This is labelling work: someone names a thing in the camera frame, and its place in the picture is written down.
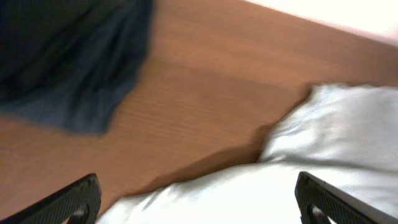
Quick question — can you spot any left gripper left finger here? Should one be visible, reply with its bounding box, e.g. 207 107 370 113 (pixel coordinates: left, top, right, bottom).
1 173 101 224

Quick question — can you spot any light grey-green t-shirt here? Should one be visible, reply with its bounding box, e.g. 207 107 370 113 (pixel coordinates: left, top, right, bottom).
99 85 397 224

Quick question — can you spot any folded navy blue garment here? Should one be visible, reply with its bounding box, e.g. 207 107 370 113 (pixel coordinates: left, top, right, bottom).
1 0 154 134

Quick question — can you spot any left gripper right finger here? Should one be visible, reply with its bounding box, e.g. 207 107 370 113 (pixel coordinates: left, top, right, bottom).
295 172 382 224

